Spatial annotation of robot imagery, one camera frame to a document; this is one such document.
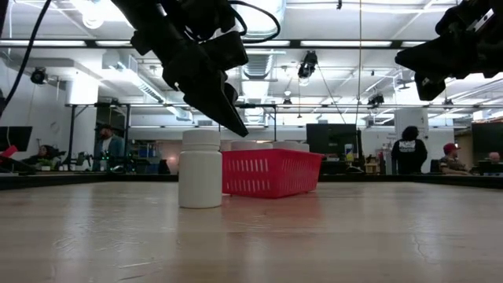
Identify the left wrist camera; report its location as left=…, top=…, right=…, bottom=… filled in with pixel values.
left=200, top=31, right=249, bottom=72

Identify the black metal table frame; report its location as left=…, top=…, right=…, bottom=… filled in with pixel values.
left=0, top=171, right=503, bottom=192

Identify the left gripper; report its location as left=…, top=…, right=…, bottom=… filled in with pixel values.
left=131, top=15, right=249, bottom=138

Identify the long ceiling light bar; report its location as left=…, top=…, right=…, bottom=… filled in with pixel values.
left=0, top=38, right=425, bottom=50

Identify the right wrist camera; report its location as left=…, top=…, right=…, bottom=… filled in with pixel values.
left=434, top=3, right=479, bottom=37

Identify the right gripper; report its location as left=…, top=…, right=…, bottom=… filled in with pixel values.
left=395, top=7, right=503, bottom=102

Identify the silver ventilation duct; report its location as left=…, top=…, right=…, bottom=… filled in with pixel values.
left=231, top=0, right=288, bottom=125

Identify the distant black station frame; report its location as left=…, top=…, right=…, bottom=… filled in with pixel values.
left=218, top=103, right=278, bottom=149
left=64, top=102, right=131, bottom=171

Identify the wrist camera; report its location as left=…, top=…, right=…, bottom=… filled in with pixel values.
left=434, top=3, right=479, bottom=37
left=200, top=31, right=249, bottom=72

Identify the white square column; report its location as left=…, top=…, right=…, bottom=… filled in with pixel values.
left=394, top=108, right=432, bottom=175

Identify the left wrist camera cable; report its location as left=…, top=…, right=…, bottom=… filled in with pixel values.
left=227, top=0, right=282, bottom=44

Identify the red plastic basket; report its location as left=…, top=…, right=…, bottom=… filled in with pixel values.
left=221, top=148, right=326, bottom=199

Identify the black monitor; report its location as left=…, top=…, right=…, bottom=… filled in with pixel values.
left=306, top=123, right=363, bottom=156
left=471, top=121, right=503, bottom=162
left=0, top=126, right=34, bottom=153

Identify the long black arm cable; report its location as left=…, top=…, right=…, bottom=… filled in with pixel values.
left=0, top=0, right=53, bottom=117

